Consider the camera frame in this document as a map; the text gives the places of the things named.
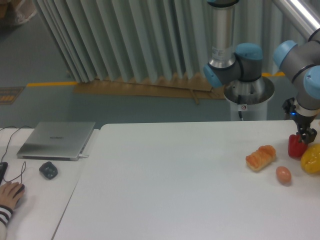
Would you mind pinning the silver closed laptop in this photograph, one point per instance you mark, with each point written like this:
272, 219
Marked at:
57, 140

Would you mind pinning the brown cardboard sheet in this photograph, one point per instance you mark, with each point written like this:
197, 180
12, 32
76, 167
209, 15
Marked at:
195, 88

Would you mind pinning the brown egg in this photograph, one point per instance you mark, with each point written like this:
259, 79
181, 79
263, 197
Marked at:
283, 175

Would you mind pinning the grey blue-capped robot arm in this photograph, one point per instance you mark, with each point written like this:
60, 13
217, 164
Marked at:
238, 69

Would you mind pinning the pale green folding curtain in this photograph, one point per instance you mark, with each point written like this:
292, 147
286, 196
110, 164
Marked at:
152, 38

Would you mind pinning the striped sleeve forearm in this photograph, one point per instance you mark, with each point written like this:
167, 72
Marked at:
5, 216

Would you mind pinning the orange braided bread loaf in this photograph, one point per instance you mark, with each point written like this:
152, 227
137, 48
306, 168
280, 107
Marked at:
262, 157

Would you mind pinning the yellow bell pepper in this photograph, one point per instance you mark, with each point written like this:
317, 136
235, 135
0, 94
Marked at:
310, 160

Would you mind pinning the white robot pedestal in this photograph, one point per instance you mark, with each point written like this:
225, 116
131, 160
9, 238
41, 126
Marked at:
249, 100

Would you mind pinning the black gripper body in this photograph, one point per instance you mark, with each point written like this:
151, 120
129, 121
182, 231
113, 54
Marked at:
301, 116

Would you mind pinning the red bell pepper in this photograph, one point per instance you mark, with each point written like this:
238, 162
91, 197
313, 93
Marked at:
296, 147

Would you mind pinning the white usb plug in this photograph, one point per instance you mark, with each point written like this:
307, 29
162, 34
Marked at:
81, 156

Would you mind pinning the black computer mouse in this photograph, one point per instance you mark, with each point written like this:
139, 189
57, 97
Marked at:
19, 190

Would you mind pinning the black keyboard edge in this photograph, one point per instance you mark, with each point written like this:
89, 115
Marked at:
3, 169

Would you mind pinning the black earbud case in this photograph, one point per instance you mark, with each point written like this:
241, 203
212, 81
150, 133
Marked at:
48, 170

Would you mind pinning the person's hand on mouse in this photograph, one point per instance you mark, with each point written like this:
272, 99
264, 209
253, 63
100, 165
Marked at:
7, 192

